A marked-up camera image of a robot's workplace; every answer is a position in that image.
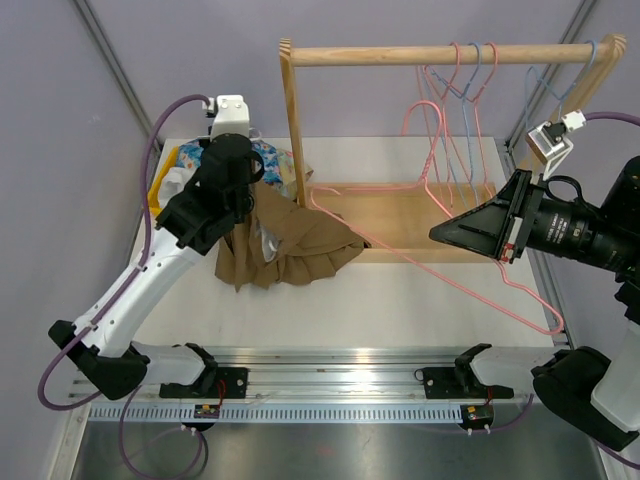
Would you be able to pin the pastel floral garment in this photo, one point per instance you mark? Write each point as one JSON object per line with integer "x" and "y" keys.
{"x": 287, "y": 185}

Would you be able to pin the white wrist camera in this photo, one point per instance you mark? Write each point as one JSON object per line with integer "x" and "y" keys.
{"x": 229, "y": 114}
{"x": 550, "y": 141}

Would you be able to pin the wooden clothes rack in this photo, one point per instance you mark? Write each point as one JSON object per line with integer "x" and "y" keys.
{"x": 402, "y": 220}

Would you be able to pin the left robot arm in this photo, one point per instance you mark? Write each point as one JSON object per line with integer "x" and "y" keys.
{"x": 217, "y": 197}

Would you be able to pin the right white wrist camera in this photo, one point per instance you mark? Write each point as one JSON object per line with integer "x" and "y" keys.
{"x": 550, "y": 141}

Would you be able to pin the blue floral garment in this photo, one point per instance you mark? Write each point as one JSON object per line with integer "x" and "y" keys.
{"x": 275, "y": 160}

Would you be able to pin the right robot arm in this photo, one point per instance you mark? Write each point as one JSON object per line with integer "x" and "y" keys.
{"x": 595, "y": 385}

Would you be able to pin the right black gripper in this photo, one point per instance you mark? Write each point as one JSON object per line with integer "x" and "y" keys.
{"x": 489, "y": 228}

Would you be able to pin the pink hanger with brown skirt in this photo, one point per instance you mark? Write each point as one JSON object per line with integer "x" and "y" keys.
{"x": 422, "y": 259}

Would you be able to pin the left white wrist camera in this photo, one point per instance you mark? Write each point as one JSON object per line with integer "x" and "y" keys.
{"x": 229, "y": 114}

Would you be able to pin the white cloth garment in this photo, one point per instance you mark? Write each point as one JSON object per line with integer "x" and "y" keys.
{"x": 173, "y": 183}

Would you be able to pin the yellow plastic tray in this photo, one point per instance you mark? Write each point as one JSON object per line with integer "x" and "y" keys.
{"x": 168, "y": 160}

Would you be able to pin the brown skirt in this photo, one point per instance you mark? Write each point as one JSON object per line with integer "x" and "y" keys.
{"x": 282, "y": 242}

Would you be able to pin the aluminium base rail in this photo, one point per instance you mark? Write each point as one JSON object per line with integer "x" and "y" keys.
{"x": 305, "y": 386}

